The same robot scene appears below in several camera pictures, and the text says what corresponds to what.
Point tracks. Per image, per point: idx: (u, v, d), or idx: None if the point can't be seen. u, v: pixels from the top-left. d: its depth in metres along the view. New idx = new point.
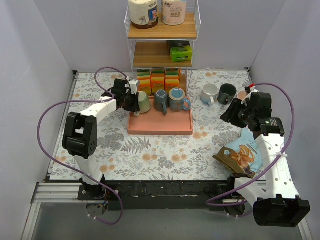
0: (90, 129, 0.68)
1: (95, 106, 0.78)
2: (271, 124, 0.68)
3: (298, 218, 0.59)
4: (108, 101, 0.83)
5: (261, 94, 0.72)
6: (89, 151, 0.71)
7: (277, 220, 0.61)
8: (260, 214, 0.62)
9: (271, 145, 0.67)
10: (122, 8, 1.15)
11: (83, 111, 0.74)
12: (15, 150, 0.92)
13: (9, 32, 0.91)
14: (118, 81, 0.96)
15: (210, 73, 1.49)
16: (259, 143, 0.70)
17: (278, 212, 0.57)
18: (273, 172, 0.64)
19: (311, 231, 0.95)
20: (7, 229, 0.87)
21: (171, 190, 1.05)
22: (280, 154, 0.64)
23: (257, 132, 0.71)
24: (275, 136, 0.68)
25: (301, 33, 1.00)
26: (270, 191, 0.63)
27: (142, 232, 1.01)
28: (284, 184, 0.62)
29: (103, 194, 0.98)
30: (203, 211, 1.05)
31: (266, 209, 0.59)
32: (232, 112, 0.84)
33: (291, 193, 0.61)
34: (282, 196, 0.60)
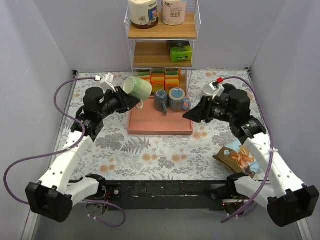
0: (54, 205, 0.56)
1: (59, 163, 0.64)
2: (252, 128, 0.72)
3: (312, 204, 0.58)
4: (75, 146, 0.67)
5: (240, 99, 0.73)
6: (64, 215, 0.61)
7: (297, 215, 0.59)
8: (277, 215, 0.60)
9: (261, 145, 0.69)
10: (122, 8, 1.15)
11: (46, 178, 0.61)
12: (15, 150, 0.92)
13: (9, 32, 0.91)
14: (88, 98, 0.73)
15: (210, 73, 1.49)
16: (249, 146, 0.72)
17: (294, 205, 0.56)
18: (273, 169, 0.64)
19: (311, 231, 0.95)
20: (7, 228, 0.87)
21: (171, 190, 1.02)
22: (271, 150, 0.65)
23: (241, 138, 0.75)
24: (261, 136, 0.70)
25: (301, 33, 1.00)
26: (278, 189, 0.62)
27: (142, 232, 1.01)
28: (287, 177, 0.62)
29: (103, 195, 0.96)
30: (203, 211, 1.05)
31: (283, 206, 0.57)
32: (202, 112, 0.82)
33: (297, 184, 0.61)
34: (291, 190, 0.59)
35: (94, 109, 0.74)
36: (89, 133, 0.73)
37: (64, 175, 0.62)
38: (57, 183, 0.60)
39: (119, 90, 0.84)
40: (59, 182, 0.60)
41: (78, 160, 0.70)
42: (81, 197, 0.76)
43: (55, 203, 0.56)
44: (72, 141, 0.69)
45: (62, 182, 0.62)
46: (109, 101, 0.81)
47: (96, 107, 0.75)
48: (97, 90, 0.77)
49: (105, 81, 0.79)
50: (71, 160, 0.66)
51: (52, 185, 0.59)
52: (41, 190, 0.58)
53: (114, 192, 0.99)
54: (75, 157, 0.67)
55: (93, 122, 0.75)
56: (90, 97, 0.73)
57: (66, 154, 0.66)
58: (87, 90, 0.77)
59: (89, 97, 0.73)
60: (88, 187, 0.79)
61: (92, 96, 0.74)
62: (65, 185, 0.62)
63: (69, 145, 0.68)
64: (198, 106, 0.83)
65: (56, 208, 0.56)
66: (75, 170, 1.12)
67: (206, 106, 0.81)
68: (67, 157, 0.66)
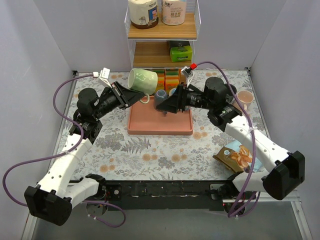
0: (53, 209, 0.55)
1: (58, 166, 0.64)
2: (228, 115, 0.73)
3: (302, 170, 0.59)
4: (74, 149, 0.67)
5: (218, 89, 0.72)
6: (64, 219, 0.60)
7: (291, 186, 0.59)
8: (274, 190, 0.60)
9: (241, 126, 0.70)
10: (122, 8, 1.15)
11: (44, 182, 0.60)
12: (15, 150, 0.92)
13: (8, 32, 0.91)
14: (81, 104, 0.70)
15: (210, 73, 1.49)
16: (230, 131, 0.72)
17: (286, 174, 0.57)
18: (258, 146, 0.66)
19: (311, 230, 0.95)
20: (7, 228, 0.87)
21: (170, 190, 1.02)
22: (252, 129, 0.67)
23: (221, 126, 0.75)
24: (238, 118, 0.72)
25: (301, 33, 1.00)
26: (268, 162, 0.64)
27: (142, 232, 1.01)
28: (273, 149, 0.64)
29: (103, 194, 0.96)
30: (203, 211, 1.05)
31: (276, 179, 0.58)
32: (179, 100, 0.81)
33: (283, 153, 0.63)
34: (280, 160, 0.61)
35: (90, 113, 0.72)
36: (88, 136, 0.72)
37: (63, 179, 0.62)
38: (55, 187, 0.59)
39: (115, 85, 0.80)
40: (57, 186, 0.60)
41: (76, 163, 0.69)
42: (81, 199, 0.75)
43: (55, 207, 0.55)
44: (70, 144, 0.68)
45: (61, 185, 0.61)
46: (106, 99, 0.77)
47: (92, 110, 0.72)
48: (91, 92, 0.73)
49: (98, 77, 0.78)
50: (70, 163, 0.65)
51: (51, 189, 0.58)
52: (40, 193, 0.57)
53: (114, 192, 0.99)
54: (74, 161, 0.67)
55: (90, 126, 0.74)
56: (83, 102, 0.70)
57: (64, 157, 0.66)
58: (80, 92, 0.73)
59: (83, 102, 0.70)
60: (88, 188, 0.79)
61: (86, 101, 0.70)
62: (64, 189, 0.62)
63: (67, 148, 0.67)
64: (174, 94, 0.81)
65: (55, 211, 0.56)
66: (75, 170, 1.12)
67: (181, 92, 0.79)
68: (65, 161, 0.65)
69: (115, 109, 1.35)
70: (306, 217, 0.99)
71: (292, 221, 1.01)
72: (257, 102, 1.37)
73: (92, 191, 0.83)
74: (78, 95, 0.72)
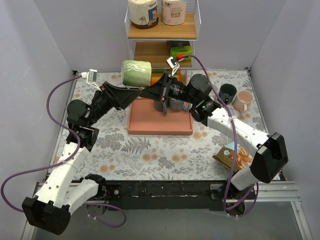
0: (50, 220, 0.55)
1: (55, 176, 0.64)
2: (209, 111, 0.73)
3: (283, 149, 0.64)
4: (71, 158, 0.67)
5: (203, 89, 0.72)
6: (61, 228, 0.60)
7: (277, 167, 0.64)
8: (262, 173, 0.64)
9: (221, 118, 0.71)
10: (122, 8, 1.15)
11: (42, 192, 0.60)
12: (15, 149, 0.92)
13: (8, 32, 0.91)
14: (72, 120, 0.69)
15: (210, 73, 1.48)
16: (211, 124, 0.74)
17: (268, 156, 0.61)
18: (240, 133, 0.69)
19: (311, 230, 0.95)
20: (7, 229, 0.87)
21: (170, 190, 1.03)
22: (232, 119, 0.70)
23: (203, 121, 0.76)
24: (218, 110, 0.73)
25: (301, 33, 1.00)
26: (251, 147, 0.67)
27: (142, 232, 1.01)
28: (253, 134, 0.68)
29: (103, 194, 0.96)
30: (203, 211, 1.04)
31: (260, 162, 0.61)
32: (162, 90, 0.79)
33: (263, 137, 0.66)
34: (261, 143, 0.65)
35: (83, 125, 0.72)
36: (85, 144, 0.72)
37: (60, 189, 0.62)
38: (53, 197, 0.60)
39: (106, 87, 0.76)
40: (54, 198, 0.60)
41: (74, 172, 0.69)
42: (80, 203, 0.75)
43: (52, 218, 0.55)
44: (67, 153, 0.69)
45: (60, 195, 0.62)
46: (97, 102, 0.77)
47: (83, 122, 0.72)
48: (79, 104, 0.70)
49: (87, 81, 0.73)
50: (67, 173, 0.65)
51: (48, 200, 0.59)
52: (38, 204, 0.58)
53: (115, 192, 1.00)
54: (71, 170, 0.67)
55: (85, 133, 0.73)
56: (72, 118, 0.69)
57: (61, 167, 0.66)
58: (67, 106, 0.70)
59: (72, 118, 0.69)
60: (87, 192, 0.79)
61: (75, 116, 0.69)
62: (62, 199, 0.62)
63: (64, 158, 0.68)
64: (159, 82, 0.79)
65: (52, 222, 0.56)
66: None
67: (166, 81, 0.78)
68: (62, 171, 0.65)
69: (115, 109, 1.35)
70: (306, 217, 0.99)
71: (292, 220, 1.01)
72: (257, 102, 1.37)
73: (92, 192, 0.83)
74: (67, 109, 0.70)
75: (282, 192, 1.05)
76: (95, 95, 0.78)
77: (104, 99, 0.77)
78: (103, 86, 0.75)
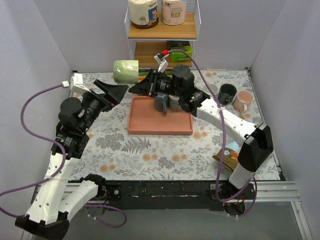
0: (46, 235, 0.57)
1: (44, 193, 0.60)
2: (198, 103, 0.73)
3: (269, 138, 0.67)
4: (58, 173, 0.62)
5: (186, 77, 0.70)
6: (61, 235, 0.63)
7: (262, 155, 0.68)
8: (249, 161, 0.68)
9: (210, 109, 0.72)
10: (122, 8, 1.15)
11: (33, 211, 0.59)
12: (15, 150, 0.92)
13: (8, 32, 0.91)
14: (63, 115, 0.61)
15: (210, 73, 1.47)
16: (201, 115, 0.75)
17: (255, 146, 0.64)
18: (228, 124, 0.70)
19: (311, 230, 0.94)
20: (7, 229, 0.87)
21: (171, 190, 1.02)
22: (220, 110, 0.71)
23: (192, 111, 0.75)
24: (207, 101, 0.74)
25: (301, 33, 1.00)
26: (238, 138, 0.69)
27: (142, 232, 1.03)
28: (241, 125, 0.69)
29: (103, 194, 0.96)
30: (203, 210, 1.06)
31: (247, 153, 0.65)
32: (150, 85, 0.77)
33: (250, 128, 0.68)
34: (248, 134, 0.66)
35: (74, 127, 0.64)
36: (71, 152, 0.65)
37: (50, 207, 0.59)
38: (44, 217, 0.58)
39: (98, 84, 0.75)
40: (46, 217, 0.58)
41: (65, 182, 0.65)
42: (80, 206, 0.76)
43: (47, 234, 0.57)
44: (54, 167, 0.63)
45: (51, 212, 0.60)
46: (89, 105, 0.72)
47: (76, 124, 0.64)
48: (75, 101, 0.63)
49: (74, 85, 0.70)
50: (56, 188, 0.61)
51: (39, 220, 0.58)
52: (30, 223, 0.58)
53: (114, 192, 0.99)
54: (60, 184, 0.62)
55: (74, 138, 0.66)
56: (65, 115, 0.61)
57: (49, 183, 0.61)
58: (61, 102, 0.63)
59: (65, 114, 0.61)
60: (86, 194, 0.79)
61: (69, 112, 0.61)
62: (56, 212, 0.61)
63: (51, 173, 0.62)
64: (147, 78, 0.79)
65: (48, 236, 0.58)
66: (75, 170, 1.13)
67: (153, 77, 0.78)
68: (51, 186, 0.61)
69: (115, 109, 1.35)
70: (306, 217, 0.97)
71: (291, 220, 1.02)
72: (257, 102, 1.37)
73: (91, 193, 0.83)
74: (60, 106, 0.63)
75: (282, 192, 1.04)
76: (85, 97, 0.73)
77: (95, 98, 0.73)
78: (94, 83, 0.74)
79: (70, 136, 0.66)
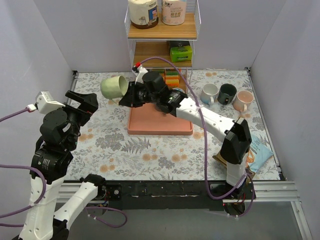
0: None
1: (32, 218, 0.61)
2: (176, 102, 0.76)
3: (247, 131, 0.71)
4: (42, 198, 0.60)
5: (155, 79, 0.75)
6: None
7: (243, 149, 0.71)
8: (231, 155, 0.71)
9: (189, 108, 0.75)
10: (122, 8, 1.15)
11: (25, 235, 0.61)
12: (15, 150, 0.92)
13: (8, 32, 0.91)
14: (46, 129, 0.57)
15: (210, 73, 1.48)
16: (180, 114, 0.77)
17: (236, 140, 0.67)
18: (208, 122, 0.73)
19: (311, 231, 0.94)
20: (7, 229, 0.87)
21: (171, 190, 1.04)
22: (199, 108, 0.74)
23: (172, 112, 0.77)
24: (185, 101, 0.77)
25: (301, 33, 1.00)
26: (218, 134, 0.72)
27: (142, 232, 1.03)
28: (220, 121, 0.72)
29: (103, 194, 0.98)
30: (204, 211, 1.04)
31: (229, 147, 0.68)
32: (130, 97, 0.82)
33: (229, 124, 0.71)
34: (228, 129, 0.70)
35: (56, 142, 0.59)
36: (52, 170, 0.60)
37: (40, 231, 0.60)
38: None
39: (71, 95, 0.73)
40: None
41: (53, 202, 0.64)
42: (79, 211, 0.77)
43: None
44: (36, 192, 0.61)
45: (44, 233, 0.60)
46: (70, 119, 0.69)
47: (59, 138, 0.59)
48: (59, 114, 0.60)
49: (46, 103, 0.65)
50: (43, 213, 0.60)
51: None
52: None
53: (114, 192, 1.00)
54: (47, 208, 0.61)
55: (55, 156, 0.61)
56: (47, 129, 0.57)
57: (35, 209, 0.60)
58: (45, 115, 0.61)
59: (47, 127, 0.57)
60: (85, 198, 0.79)
61: (52, 125, 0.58)
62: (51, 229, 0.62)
63: (34, 199, 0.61)
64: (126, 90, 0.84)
65: None
66: (75, 170, 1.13)
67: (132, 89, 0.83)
68: (38, 211, 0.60)
69: (115, 109, 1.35)
70: (306, 217, 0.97)
71: (291, 219, 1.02)
72: (257, 102, 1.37)
73: (88, 199, 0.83)
74: (44, 119, 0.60)
75: (283, 192, 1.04)
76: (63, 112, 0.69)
77: (71, 110, 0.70)
78: (67, 93, 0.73)
79: (51, 154, 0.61)
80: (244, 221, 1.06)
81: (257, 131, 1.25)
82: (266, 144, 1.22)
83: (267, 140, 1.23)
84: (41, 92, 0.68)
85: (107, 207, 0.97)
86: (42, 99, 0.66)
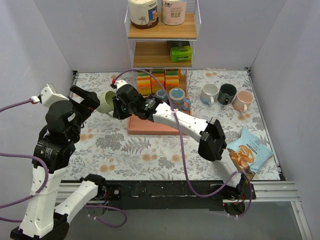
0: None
1: (33, 208, 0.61)
2: (152, 108, 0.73)
3: (221, 130, 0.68)
4: (44, 188, 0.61)
5: (126, 90, 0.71)
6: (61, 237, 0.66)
7: (218, 148, 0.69)
8: (208, 156, 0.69)
9: (165, 113, 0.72)
10: (122, 8, 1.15)
11: (25, 226, 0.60)
12: (15, 150, 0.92)
13: (8, 32, 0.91)
14: (51, 116, 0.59)
15: (210, 73, 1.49)
16: (157, 119, 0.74)
17: (210, 140, 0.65)
18: (184, 125, 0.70)
19: (311, 231, 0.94)
20: (8, 229, 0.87)
21: (171, 189, 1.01)
22: (174, 112, 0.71)
23: (150, 118, 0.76)
24: (160, 106, 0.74)
25: (301, 33, 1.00)
26: (195, 136, 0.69)
27: (142, 232, 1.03)
28: (195, 123, 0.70)
29: (103, 194, 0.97)
30: (203, 211, 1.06)
31: (204, 148, 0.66)
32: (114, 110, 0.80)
33: (204, 124, 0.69)
34: (203, 130, 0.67)
35: (61, 130, 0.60)
36: (55, 159, 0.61)
37: (41, 221, 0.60)
38: (37, 231, 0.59)
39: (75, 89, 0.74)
40: (40, 231, 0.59)
41: (55, 193, 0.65)
42: (80, 207, 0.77)
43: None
44: (38, 182, 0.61)
45: (45, 224, 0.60)
46: None
47: (64, 127, 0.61)
48: (65, 104, 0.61)
49: (52, 95, 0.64)
50: (45, 202, 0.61)
51: (33, 235, 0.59)
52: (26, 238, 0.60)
53: (114, 192, 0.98)
54: (49, 198, 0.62)
55: (58, 146, 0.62)
56: (53, 116, 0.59)
57: (36, 199, 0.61)
58: (51, 104, 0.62)
59: (53, 115, 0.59)
60: (86, 195, 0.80)
61: (58, 113, 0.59)
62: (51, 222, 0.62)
63: (36, 188, 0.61)
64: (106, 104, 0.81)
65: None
66: (75, 170, 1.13)
67: None
68: (39, 201, 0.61)
69: None
70: (306, 217, 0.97)
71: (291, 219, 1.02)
72: (257, 102, 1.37)
73: (91, 194, 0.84)
74: (50, 107, 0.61)
75: (282, 192, 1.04)
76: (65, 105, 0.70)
77: (74, 103, 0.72)
78: (72, 88, 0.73)
79: (53, 144, 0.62)
80: (244, 222, 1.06)
81: (257, 131, 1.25)
82: (266, 144, 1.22)
83: (267, 140, 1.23)
84: (46, 84, 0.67)
85: (107, 207, 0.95)
86: (47, 91, 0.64)
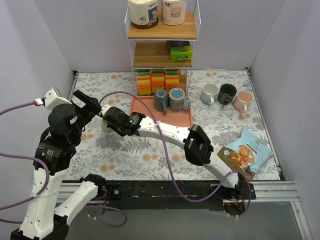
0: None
1: (33, 210, 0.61)
2: (136, 123, 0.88)
3: (203, 135, 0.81)
4: (44, 189, 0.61)
5: (111, 113, 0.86)
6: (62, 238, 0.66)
7: (204, 152, 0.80)
8: (195, 160, 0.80)
9: (149, 126, 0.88)
10: (122, 8, 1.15)
11: (25, 227, 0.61)
12: (15, 150, 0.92)
13: (8, 32, 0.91)
14: (54, 118, 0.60)
15: (210, 73, 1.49)
16: (144, 133, 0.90)
17: (194, 145, 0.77)
18: (167, 135, 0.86)
19: (311, 230, 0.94)
20: (8, 229, 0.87)
21: (171, 190, 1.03)
22: (157, 124, 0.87)
23: (136, 132, 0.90)
24: (144, 121, 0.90)
25: (301, 33, 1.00)
26: (179, 143, 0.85)
27: (142, 232, 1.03)
28: (177, 132, 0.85)
29: (103, 195, 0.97)
30: (203, 211, 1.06)
31: (190, 153, 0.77)
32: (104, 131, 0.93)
33: (185, 132, 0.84)
34: (185, 138, 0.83)
35: (63, 132, 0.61)
36: (56, 161, 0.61)
37: (42, 223, 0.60)
38: (37, 233, 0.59)
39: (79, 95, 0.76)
40: (39, 232, 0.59)
41: (55, 194, 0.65)
42: (80, 208, 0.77)
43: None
44: (39, 183, 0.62)
45: (45, 226, 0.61)
46: None
47: (65, 129, 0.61)
48: (68, 107, 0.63)
49: (56, 98, 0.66)
50: (45, 204, 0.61)
51: (33, 236, 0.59)
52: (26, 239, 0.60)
53: (115, 192, 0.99)
54: (49, 200, 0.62)
55: (59, 148, 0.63)
56: (56, 118, 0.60)
57: (37, 200, 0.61)
58: (55, 107, 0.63)
59: (56, 117, 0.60)
60: (86, 196, 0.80)
61: (60, 116, 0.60)
62: (51, 223, 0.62)
63: (37, 190, 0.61)
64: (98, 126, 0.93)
65: None
66: (75, 170, 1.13)
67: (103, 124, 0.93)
68: (39, 203, 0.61)
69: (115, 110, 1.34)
70: (306, 217, 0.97)
71: (291, 219, 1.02)
72: (257, 102, 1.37)
73: (91, 194, 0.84)
74: (53, 110, 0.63)
75: (282, 192, 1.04)
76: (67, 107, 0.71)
77: (77, 108, 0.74)
78: (75, 92, 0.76)
79: (54, 146, 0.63)
80: (244, 222, 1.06)
81: (257, 131, 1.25)
82: (266, 144, 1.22)
83: (267, 140, 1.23)
84: (51, 87, 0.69)
85: (107, 207, 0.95)
86: (52, 94, 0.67)
